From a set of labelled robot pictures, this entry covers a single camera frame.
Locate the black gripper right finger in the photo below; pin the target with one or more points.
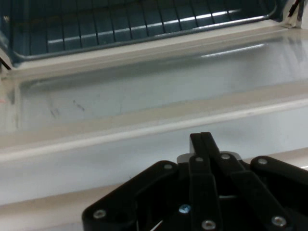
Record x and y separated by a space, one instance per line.
255 190

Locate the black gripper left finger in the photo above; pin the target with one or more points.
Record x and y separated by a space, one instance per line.
199 187

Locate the glass oven door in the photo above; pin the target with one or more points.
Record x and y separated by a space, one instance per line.
144 91

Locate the white toaster oven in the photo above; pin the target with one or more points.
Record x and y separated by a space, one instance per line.
154 14

